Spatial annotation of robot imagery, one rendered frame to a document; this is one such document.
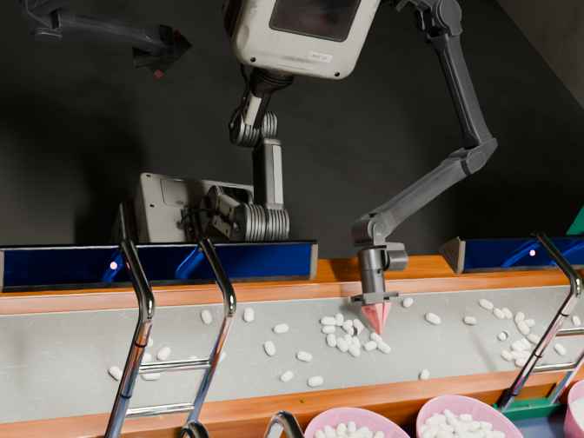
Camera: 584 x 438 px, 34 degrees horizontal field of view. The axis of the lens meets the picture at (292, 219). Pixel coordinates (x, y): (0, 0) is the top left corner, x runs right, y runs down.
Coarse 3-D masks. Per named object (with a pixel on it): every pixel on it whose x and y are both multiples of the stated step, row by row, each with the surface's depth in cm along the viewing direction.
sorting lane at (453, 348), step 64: (0, 320) 198; (64, 320) 204; (128, 320) 209; (192, 320) 216; (256, 320) 222; (320, 320) 229; (448, 320) 244; (512, 320) 253; (0, 384) 185; (64, 384) 190; (192, 384) 200; (256, 384) 206
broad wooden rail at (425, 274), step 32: (416, 256) 258; (128, 288) 214; (160, 288) 217; (192, 288) 220; (256, 288) 228; (288, 288) 232; (320, 288) 236; (352, 288) 240; (416, 288) 249; (448, 288) 254; (480, 288) 259; (512, 288) 265
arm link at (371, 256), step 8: (368, 248) 232; (376, 248) 233; (360, 256) 230; (368, 256) 229; (376, 256) 229; (384, 256) 233; (360, 264) 230; (368, 264) 229; (376, 264) 229; (384, 264) 233; (360, 272) 232; (376, 272) 230
